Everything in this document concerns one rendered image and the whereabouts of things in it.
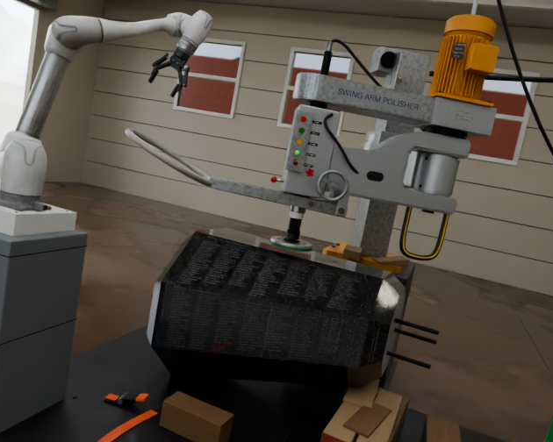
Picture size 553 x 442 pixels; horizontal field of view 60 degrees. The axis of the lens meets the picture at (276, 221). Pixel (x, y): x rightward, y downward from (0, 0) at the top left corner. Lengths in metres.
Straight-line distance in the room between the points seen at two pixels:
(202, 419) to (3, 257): 1.03
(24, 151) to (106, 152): 8.76
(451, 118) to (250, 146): 6.97
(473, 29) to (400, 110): 0.50
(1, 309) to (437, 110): 2.03
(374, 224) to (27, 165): 1.96
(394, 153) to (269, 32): 7.25
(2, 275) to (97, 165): 9.07
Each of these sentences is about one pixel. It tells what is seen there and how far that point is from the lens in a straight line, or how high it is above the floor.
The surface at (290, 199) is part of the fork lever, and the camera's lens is 2.33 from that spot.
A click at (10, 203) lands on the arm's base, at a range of 2.16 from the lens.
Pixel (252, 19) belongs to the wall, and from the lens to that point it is 9.65.
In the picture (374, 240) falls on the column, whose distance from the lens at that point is 3.07.
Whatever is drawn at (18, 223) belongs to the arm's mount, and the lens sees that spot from 2.06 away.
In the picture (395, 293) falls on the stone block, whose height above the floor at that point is 0.77.
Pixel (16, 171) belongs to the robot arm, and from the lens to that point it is 2.14.
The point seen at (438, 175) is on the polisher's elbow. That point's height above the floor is 1.34.
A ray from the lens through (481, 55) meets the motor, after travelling 2.49.
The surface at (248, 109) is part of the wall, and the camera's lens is 9.26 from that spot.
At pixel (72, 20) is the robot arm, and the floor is 1.67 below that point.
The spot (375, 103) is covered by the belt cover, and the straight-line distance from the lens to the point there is 2.35.
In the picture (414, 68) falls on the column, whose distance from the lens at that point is 3.14.
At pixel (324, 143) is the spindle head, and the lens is 2.29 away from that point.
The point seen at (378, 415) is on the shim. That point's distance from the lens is 2.30.
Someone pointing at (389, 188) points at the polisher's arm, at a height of 1.23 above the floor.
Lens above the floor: 1.27
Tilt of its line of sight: 7 degrees down
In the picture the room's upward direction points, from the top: 11 degrees clockwise
